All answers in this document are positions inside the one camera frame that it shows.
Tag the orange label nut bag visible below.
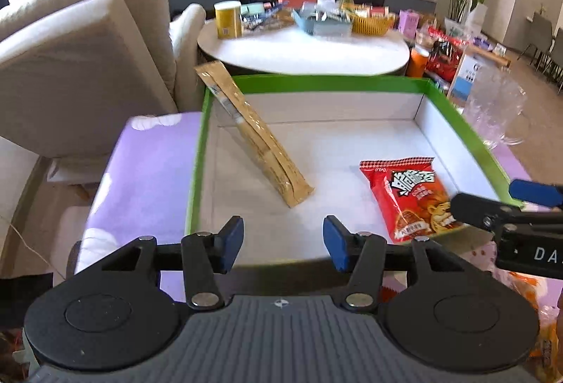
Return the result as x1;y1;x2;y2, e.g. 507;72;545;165
508;271;562;382

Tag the blue grey storage tray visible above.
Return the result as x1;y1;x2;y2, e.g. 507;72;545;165
291;2;352;37

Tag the yellow tin can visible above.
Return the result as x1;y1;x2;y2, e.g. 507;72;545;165
214;1;242;40

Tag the blue white carton box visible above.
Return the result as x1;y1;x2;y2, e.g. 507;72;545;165
448;54;482;106

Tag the clear glass mug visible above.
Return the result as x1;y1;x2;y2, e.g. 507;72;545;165
463;68;532;149

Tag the grey dining chair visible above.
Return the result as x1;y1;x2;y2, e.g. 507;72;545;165
518;12;562;92

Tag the red chip snack bag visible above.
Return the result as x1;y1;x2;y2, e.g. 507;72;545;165
360;157;465;244

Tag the pink small box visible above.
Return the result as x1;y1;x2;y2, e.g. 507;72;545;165
397;9;420;40

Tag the long tan stick packet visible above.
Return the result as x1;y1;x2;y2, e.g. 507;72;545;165
195;61;314;208

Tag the round white coffee table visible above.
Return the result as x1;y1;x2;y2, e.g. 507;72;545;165
197;21;409;76

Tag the yellow woven basket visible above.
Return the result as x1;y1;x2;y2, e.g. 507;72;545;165
343;4;396;37

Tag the green cardboard box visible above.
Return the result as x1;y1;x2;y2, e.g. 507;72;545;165
186;75;511;268

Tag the beige sofa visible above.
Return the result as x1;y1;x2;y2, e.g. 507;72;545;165
1;0;206;159

